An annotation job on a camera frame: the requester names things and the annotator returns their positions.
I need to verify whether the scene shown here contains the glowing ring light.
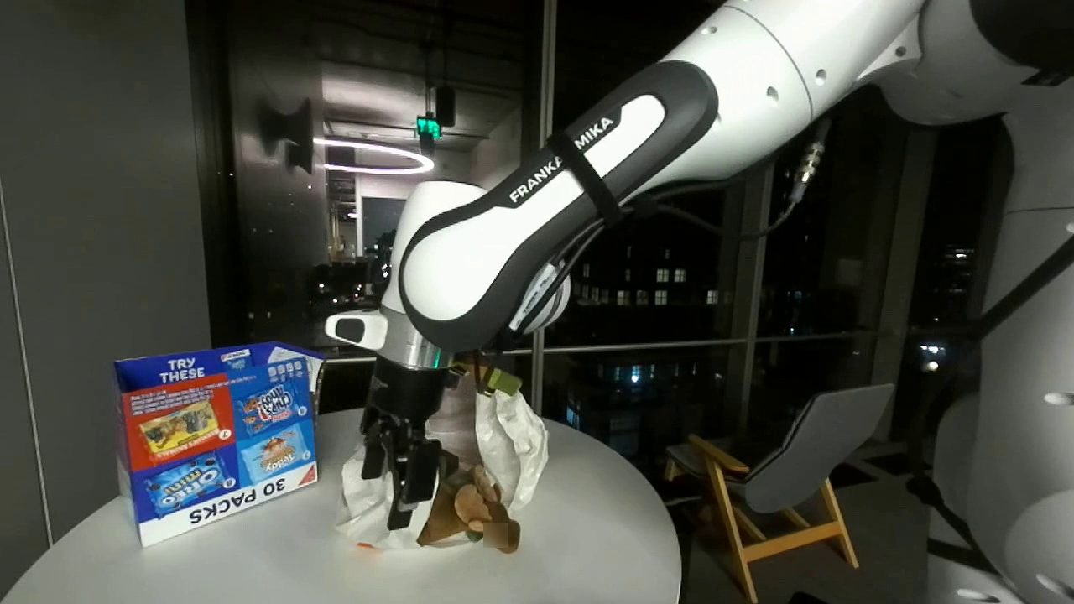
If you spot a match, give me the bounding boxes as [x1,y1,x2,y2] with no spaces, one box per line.
[310,131,436,180]

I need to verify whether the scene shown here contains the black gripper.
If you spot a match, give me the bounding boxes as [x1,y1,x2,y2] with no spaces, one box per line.
[361,363,449,533]

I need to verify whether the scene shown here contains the grey window post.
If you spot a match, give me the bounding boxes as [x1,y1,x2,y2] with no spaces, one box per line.
[723,163,778,438]

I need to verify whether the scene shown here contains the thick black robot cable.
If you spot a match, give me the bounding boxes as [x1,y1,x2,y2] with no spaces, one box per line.
[971,230,1074,347]

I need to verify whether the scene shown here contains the blue snack variety box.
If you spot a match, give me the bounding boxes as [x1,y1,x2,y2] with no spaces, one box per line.
[110,339,327,549]

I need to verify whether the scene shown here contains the wooden chair grey seat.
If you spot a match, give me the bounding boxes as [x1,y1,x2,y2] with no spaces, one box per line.
[666,380,899,576]

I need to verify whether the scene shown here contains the green exit sign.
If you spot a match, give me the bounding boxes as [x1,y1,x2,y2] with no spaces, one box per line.
[411,108,449,147]

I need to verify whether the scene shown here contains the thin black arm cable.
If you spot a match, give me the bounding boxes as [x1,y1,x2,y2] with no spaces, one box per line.
[617,115,831,244]

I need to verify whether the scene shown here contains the black wall lamp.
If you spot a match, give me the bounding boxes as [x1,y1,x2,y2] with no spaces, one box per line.
[258,96,318,174]

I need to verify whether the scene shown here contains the white window rail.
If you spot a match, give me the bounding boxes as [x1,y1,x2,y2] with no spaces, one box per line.
[523,329,882,364]

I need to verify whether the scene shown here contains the white window post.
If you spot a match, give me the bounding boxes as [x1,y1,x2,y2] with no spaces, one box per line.
[528,0,562,417]

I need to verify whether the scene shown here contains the white plastic bag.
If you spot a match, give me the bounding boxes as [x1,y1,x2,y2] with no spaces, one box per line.
[333,364,554,553]

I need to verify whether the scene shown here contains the brown moose toy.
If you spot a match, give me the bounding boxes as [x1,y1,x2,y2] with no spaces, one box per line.
[411,448,528,555]

